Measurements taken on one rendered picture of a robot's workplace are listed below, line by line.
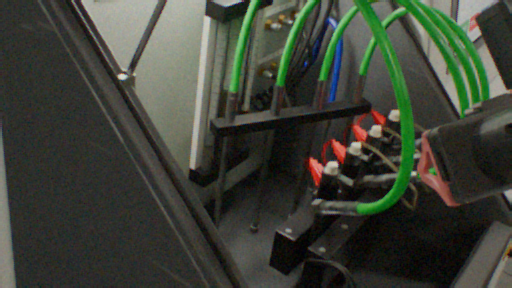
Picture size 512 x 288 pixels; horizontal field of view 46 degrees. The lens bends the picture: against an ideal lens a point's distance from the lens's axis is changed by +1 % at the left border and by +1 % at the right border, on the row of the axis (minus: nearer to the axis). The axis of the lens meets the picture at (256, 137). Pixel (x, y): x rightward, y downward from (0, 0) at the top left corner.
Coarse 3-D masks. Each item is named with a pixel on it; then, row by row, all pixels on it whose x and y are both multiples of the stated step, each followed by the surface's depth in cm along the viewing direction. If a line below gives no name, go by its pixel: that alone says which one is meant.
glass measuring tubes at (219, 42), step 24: (216, 0) 96; (240, 0) 98; (264, 0) 104; (216, 24) 99; (240, 24) 105; (216, 48) 101; (216, 72) 103; (216, 96) 105; (240, 96) 112; (192, 144) 111; (216, 144) 114; (240, 144) 121; (192, 168) 114; (216, 168) 115
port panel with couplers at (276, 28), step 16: (288, 0) 118; (272, 16) 116; (288, 16) 121; (272, 32) 118; (288, 32) 124; (272, 48) 121; (256, 64) 118; (272, 64) 123; (256, 80) 121; (272, 80) 127
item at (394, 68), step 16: (256, 0) 88; (352, 0) 71; (368, 16) 69; (384, 32) 68; (240, 48) 94; (384, 48) 68; (240, 64) 96; (400, 80) 67; (400, 96) 67; (400, 112) 67; (400, 176) 69; (400, 192) 70; (368, 208) 75; (384, 208) 73
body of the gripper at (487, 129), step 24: (480, 120) 50; (504, 120) 46; (456, 144) 49; (480, 144) 48; (504, 144) 45; (456, 168) 49; (480, 168) 49; (504, 168) 47; (456, 192) 49; (480, 192) 49
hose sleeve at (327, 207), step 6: (324, 204) 83; (330, 204) 82; (336, 204) 80; (342, 204) 79; (348, 204) 78; (354, 204) 77; (324, 210) 83; (330, 210) 81; (336, 210) 80; (342, 210) 79; (348, 210) 78; (354, 210) 77
